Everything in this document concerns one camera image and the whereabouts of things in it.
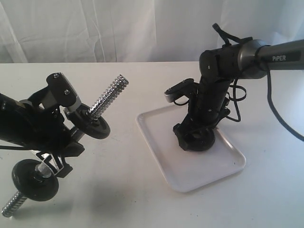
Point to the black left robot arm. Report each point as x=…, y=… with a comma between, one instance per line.
x=7, y=125

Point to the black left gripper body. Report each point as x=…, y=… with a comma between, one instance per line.
x=39, y=122

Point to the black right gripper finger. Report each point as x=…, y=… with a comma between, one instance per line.
x=185, y=136
x=207, y=134

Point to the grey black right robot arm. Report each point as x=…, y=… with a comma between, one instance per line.
x=220, y=71

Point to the white backdrop curtain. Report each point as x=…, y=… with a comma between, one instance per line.
x=50, y=31

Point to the chrome threaded dumbbell bar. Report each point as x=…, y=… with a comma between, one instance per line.
x=96, y=110

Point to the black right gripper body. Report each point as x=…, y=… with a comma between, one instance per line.
x=207, y=103

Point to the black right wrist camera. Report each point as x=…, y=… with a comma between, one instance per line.
x=187, y=88

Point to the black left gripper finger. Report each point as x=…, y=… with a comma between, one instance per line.
x=56, y=162
x=74, y=149

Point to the white rectangular plastic tray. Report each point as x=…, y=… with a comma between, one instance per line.
x=185, y=171

